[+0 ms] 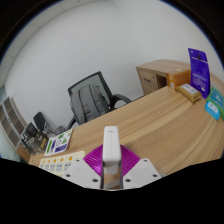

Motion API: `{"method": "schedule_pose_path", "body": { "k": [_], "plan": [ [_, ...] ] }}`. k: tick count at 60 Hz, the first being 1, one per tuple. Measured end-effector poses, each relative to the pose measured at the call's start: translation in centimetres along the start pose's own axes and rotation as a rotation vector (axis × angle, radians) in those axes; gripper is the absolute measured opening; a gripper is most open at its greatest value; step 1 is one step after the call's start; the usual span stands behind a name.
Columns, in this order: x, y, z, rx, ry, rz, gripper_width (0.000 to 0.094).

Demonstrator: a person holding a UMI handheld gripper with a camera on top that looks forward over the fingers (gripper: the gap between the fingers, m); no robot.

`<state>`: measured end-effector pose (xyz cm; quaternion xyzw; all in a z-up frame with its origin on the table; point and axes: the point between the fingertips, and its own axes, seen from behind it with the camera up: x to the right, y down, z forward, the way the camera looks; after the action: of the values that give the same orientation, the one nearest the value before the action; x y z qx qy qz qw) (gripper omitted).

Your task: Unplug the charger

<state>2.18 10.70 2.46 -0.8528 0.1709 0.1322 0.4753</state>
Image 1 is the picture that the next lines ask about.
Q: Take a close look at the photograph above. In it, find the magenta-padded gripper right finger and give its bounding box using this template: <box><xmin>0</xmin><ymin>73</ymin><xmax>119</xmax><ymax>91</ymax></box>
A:
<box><xmin>116</xmin><ymin>145</ymin><xmax>163</xmax><ymax>190</ymax></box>

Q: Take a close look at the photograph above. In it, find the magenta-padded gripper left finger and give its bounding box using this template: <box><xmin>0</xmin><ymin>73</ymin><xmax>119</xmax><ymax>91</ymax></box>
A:
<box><xmin>62</xmin><ymin>146</ymin><xmax>105</xmax><ymax>190</ymax></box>

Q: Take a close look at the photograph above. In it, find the white block charger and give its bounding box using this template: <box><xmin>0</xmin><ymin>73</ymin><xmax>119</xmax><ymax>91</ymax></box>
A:
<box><xmin>101</xmin><ymin>125</ymin><xmax>121</xmax><ymax>176</ymax></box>

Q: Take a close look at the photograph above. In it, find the cream power strip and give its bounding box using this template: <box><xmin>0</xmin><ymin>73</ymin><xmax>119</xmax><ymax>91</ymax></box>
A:
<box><xmin>38</xmin><ymin>150</ymin><xmax>87</xmax><ymax>178</ymax></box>

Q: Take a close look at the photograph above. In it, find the white printed sticker sheet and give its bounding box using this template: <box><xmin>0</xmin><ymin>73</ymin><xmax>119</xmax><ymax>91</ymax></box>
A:
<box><xmin>43</xmin><ymin>128</ymin><xmax>74</xmax><ymax>158</ymax></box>

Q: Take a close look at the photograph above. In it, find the dark printed cardboard box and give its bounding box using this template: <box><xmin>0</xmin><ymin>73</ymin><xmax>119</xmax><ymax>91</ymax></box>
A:
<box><xmin>28</xmin><ymin>130</ymin><xmax>51</xmax><ymax>155</ymax></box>
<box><xmin>20</xmin><ymin>122</ymin><xmax>39</xmax><ymax>141</ymax></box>

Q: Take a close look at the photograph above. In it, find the small black chair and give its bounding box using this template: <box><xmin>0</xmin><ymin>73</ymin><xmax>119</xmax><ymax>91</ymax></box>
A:
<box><xmin>33</xmin><ymin>111</ymin><xmax>68</xmax><ymax>136</ymax></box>

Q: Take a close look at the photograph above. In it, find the grey backpack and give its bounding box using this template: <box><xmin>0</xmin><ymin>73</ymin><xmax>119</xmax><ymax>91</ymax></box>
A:
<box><xmin>69</xmin><ymin>84</ymin><xmax>111</xmax><ymax>126</ymax></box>

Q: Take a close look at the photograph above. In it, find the wooden shelf unit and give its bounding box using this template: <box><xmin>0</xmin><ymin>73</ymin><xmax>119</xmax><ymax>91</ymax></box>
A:
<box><xmin>0</xmin><ymin>96</ymin><xmax>30</xmax><ymax>152</ymax></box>

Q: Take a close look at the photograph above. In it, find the small tan box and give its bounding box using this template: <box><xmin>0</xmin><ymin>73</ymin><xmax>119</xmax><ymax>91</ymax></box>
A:
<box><xmin>175</xmin><ymin>83</ymin><xmax>203</xmax><ymax>104</ymax></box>

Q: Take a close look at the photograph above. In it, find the black mesh office chair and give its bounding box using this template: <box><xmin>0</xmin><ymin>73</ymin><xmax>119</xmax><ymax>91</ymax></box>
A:
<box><xmin>66</xmin><ymin>71</ymin><xmax>133</xmax><ymax>131</ymax></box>

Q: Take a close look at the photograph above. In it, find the small blue box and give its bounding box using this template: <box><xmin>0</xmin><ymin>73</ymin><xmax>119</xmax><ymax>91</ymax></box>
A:
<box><xmin>204</xmin><ymin>100</ymin><xmax>222</xmax><ymax>121</ymax></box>

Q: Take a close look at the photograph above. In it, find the wooden side cabinet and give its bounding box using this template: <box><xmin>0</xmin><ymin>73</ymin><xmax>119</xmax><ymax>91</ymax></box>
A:
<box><xmin>135</xmin><ymin>59</ymin><xmax>193</xmax><ymax>97</ymax></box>

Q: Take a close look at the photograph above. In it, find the green box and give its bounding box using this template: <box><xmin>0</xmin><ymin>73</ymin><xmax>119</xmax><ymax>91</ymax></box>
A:
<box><xmin>206</xmin><ymin>85</ymin><xmax>224</xmax><ymax>113</ymax></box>

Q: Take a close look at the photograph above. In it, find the purple packaging pouch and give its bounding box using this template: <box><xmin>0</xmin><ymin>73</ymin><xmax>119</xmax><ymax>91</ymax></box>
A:
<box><xmin>187</xmin><ymin>47</ymin><xmax>212</xmax><ymax>100</ymax></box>

